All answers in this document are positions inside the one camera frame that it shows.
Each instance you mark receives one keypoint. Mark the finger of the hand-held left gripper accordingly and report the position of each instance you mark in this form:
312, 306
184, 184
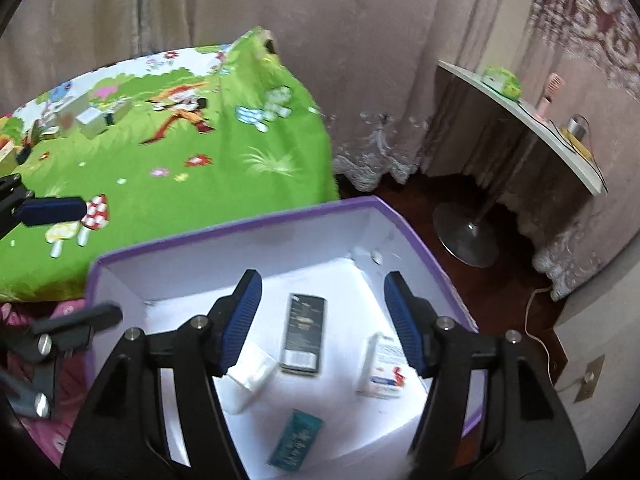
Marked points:
80, 322
50, 211

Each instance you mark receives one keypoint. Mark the brass outlet plate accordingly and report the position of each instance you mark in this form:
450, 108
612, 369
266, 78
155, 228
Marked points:
590, 379

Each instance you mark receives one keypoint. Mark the maroon patterned lace curtain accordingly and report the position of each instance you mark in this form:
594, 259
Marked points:
575, 30

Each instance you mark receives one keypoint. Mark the green cartoon printed bedsheet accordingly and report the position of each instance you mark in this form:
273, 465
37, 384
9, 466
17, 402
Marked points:
175, 175

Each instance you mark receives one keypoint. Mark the black rectangular box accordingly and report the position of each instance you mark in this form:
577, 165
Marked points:
302, 332

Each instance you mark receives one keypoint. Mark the white round pedestal table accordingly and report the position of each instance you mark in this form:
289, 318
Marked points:
510, 105

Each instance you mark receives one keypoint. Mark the pink printed cloth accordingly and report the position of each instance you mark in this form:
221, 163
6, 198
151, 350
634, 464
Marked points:
55, 430

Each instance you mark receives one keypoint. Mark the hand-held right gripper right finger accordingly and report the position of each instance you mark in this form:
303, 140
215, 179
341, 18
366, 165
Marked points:
402, 320

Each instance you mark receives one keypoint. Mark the white red-label medicine box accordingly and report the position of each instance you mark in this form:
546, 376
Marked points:
382, 367

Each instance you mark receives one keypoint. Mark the purple cardboard storage box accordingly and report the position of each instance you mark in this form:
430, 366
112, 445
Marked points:
165, 270

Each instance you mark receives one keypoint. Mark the beige curtain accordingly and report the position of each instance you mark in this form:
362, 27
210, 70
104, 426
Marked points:
350, 35

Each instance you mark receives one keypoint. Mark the plain white box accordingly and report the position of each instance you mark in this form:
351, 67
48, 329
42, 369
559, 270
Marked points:
250, 377

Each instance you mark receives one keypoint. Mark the teal small box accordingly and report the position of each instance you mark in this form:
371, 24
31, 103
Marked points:
296, 440

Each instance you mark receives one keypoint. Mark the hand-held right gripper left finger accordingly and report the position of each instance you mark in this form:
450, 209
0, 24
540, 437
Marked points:
242, 320

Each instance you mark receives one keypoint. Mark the yellow flat item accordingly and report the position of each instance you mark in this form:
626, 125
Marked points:
580, 147

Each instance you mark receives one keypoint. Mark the green tissue pack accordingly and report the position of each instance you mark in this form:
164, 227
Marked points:
501, 80

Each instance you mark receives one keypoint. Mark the pink handheld fan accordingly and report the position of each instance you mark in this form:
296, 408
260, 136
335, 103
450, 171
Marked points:
549, 95

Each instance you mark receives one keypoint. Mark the metal cup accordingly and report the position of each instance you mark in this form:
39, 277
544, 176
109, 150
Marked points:
578, 127

